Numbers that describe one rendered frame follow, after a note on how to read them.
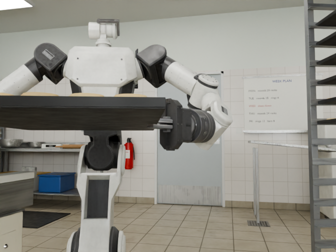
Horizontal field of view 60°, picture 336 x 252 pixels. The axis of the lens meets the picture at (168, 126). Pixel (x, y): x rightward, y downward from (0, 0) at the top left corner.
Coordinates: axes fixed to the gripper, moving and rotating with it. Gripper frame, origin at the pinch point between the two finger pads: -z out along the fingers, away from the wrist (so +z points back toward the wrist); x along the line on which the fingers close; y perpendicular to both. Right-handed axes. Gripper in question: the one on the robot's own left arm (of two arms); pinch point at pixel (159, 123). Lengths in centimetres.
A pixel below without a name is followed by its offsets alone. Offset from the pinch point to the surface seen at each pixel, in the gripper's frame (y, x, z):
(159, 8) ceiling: -244, 201, 266
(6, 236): -4.2, -19.2, -30.9
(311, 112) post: 9, 10, 93
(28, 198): -7.6, -14.4, -26.1
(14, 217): -5.1, -16.7, -29.5
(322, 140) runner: 12, -3, 96
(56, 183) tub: -363, -61, 170
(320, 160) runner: 11, -12, 96
